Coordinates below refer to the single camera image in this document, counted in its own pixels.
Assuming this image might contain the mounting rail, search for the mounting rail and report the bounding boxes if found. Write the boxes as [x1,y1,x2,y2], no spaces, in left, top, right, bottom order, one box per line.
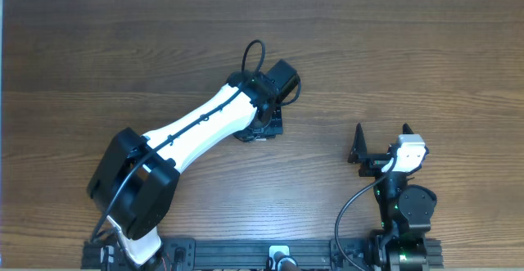
[80,237,445,271]

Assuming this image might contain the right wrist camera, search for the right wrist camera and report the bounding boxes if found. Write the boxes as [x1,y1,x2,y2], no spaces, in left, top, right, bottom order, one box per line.
[391,133,429,174]

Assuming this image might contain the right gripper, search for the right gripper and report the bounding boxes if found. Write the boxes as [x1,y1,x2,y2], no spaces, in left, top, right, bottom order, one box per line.
[347,122,416,178]

